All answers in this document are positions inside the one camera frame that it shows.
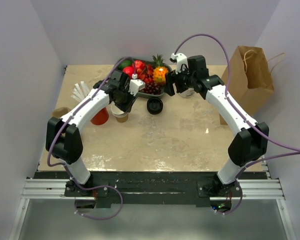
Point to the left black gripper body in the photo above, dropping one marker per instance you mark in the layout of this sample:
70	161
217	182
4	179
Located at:
125	99

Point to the aluminium rail frame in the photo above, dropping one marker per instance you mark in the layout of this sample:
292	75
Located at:
258	214

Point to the stacked black lids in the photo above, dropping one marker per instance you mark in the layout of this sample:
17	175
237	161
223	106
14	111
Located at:
154	106

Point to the green lime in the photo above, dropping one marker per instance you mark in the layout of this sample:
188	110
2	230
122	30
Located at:
124	64

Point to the orange spiky fruit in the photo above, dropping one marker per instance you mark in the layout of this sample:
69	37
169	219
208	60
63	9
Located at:
159	75

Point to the red plastic cup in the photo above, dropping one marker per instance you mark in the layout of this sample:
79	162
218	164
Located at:
101	117

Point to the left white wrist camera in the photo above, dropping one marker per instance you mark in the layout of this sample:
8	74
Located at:
135	85

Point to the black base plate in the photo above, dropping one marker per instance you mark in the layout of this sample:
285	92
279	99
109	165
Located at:
141	188

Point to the dark grape bunch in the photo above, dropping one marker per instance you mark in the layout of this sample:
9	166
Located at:
152	89

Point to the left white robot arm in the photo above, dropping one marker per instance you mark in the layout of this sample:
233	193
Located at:
63	135

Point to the stacked brown paper cups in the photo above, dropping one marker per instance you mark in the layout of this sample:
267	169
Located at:
119	115

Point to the red apple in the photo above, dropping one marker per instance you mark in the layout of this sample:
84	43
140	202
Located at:
129	70
138	65

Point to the white napkin wrapped cup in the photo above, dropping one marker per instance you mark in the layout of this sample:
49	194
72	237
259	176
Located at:
187	93

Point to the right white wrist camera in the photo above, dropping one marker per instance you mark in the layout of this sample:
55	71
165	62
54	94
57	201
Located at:
180	60

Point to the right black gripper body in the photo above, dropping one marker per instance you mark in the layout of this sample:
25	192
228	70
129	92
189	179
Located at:
184	80

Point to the brown paper bag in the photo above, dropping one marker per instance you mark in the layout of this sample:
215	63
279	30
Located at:
251	82

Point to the brown pulp cup carrier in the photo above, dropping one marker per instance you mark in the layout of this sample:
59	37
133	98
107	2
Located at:
57	114

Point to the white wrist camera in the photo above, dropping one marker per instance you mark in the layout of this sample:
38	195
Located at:
135	85
180	60

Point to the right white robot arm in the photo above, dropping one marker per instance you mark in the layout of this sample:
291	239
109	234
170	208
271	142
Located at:
250	137

